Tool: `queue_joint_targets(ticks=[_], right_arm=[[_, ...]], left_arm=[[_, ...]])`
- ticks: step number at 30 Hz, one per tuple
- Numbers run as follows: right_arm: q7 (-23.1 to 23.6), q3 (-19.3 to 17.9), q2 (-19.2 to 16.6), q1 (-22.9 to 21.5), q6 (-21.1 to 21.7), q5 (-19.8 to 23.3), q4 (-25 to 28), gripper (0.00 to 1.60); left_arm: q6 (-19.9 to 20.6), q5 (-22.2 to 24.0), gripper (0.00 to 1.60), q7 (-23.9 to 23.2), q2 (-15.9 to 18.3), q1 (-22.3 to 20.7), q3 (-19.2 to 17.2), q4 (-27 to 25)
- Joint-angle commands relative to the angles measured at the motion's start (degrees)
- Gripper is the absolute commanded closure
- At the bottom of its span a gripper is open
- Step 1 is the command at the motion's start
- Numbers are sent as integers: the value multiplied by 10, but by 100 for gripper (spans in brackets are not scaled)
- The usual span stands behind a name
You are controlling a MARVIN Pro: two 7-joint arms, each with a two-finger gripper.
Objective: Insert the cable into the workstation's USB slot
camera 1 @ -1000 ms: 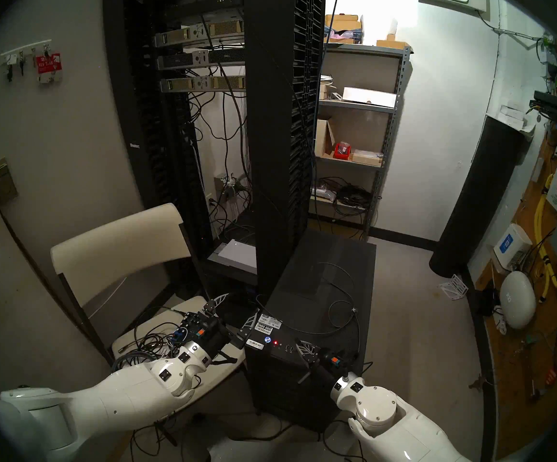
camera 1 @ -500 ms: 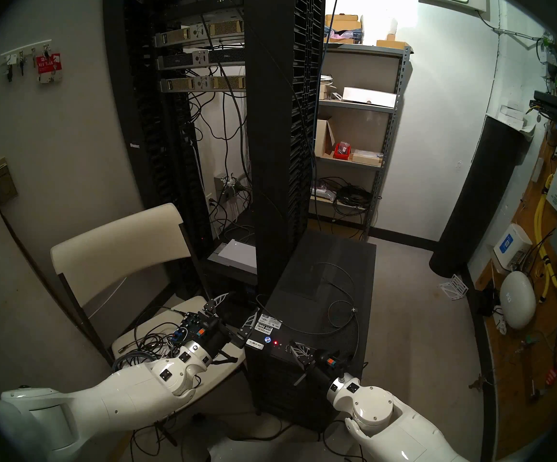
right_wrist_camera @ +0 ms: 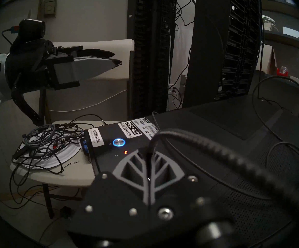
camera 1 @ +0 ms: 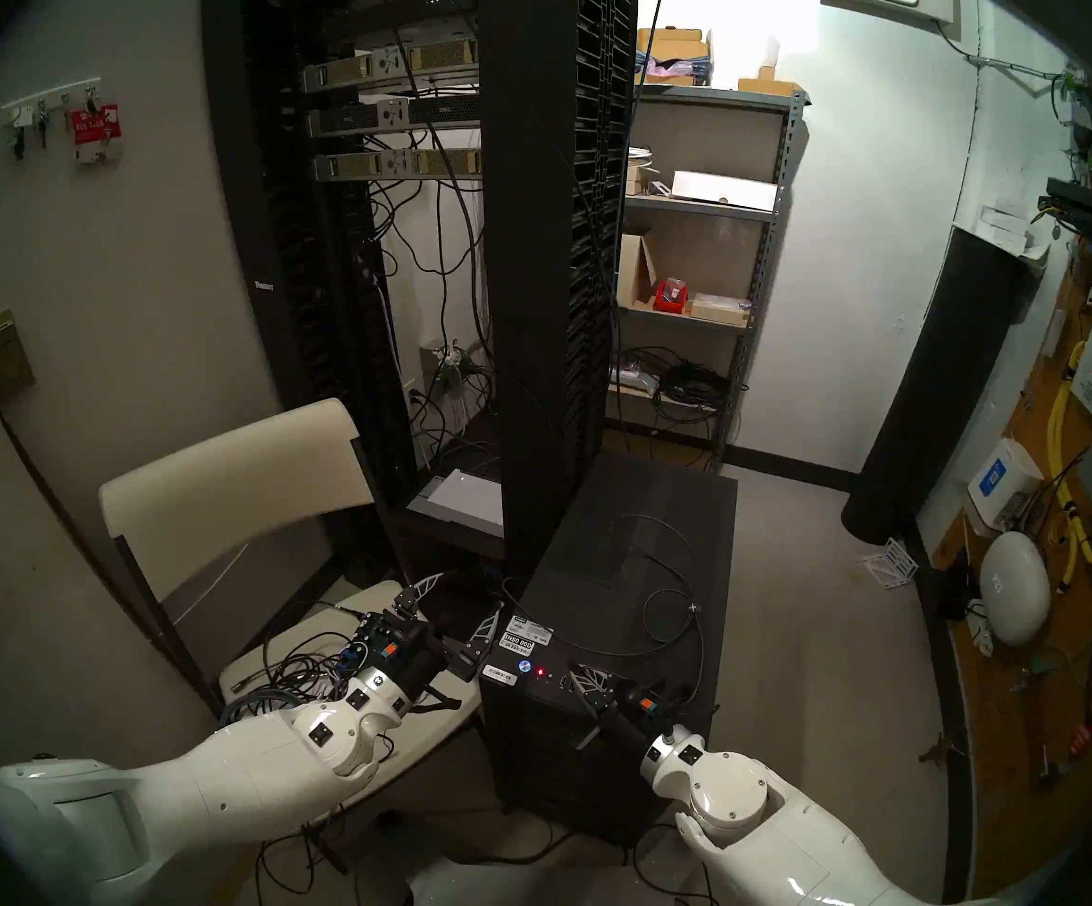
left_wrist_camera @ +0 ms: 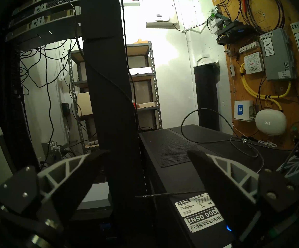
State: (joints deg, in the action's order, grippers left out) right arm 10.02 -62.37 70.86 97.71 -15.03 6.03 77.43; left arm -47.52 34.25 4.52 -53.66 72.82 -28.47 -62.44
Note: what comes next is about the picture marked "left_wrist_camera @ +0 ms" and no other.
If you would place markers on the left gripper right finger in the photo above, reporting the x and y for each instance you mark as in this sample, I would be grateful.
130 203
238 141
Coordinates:
224 188

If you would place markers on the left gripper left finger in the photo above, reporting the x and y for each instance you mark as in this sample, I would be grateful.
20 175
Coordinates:
69 180

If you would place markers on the black workstation tower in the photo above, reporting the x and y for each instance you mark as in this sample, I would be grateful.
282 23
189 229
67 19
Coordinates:
172 152

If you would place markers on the white flat device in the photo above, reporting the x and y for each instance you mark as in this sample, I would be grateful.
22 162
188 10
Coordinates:
97 195

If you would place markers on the grey outlet box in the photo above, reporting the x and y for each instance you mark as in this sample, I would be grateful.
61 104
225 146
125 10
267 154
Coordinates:
55 147

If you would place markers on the white oval router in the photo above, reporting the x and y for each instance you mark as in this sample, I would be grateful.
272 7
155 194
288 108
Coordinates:
270 122

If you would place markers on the white modem blue label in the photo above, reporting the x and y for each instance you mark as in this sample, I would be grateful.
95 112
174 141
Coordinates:
243 110

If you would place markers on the tall black cylinder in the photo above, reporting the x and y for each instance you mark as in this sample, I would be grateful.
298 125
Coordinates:
206 100

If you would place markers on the black server rack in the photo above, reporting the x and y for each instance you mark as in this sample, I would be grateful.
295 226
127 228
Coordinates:
105 95

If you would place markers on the flat tan box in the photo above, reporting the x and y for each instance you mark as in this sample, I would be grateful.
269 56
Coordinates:
146 105

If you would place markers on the grey electrical box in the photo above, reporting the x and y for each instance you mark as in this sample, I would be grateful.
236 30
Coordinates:
278 57

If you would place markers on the white paper label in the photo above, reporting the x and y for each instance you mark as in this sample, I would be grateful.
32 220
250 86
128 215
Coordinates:
254 63

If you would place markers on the small white box stack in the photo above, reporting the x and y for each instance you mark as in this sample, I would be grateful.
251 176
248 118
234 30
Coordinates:
206 61

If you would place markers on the white terminal strip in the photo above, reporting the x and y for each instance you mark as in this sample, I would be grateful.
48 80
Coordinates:
249 47

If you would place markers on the grey metal shelf unit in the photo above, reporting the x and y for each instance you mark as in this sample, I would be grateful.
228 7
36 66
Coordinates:
152 69

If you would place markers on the black Dell rack server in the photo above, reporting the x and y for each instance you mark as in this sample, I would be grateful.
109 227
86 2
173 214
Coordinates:
41 8

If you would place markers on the white alarm keypad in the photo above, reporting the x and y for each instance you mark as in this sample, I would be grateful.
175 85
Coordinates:
162 18

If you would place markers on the black wall adapter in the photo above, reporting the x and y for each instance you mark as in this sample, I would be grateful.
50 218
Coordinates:
65 109

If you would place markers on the black network switch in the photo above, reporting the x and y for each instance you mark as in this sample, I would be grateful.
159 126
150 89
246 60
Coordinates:
234 32

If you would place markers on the white wall panel box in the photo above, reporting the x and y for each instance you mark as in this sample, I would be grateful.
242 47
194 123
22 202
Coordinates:
161 7

